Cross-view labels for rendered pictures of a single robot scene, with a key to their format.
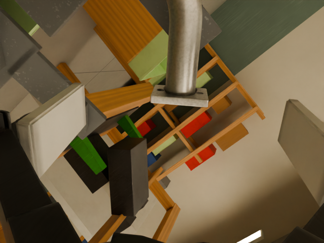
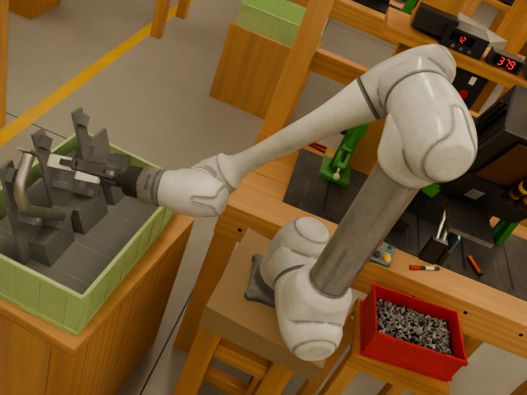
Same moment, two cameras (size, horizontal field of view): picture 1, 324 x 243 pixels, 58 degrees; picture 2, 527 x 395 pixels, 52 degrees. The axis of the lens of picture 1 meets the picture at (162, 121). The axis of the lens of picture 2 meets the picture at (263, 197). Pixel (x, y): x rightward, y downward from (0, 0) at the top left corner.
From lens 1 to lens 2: 136 cm
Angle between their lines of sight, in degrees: 73
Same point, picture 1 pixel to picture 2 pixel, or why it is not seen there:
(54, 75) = (43, 161)
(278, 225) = not seen: outside the picture
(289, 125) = (54, 161)
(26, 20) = not seen: hidden behind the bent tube
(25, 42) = (46, 177)
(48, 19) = (41, 184)
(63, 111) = (86, 178)
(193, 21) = (24, 179)
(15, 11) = not seen: hidden behind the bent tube
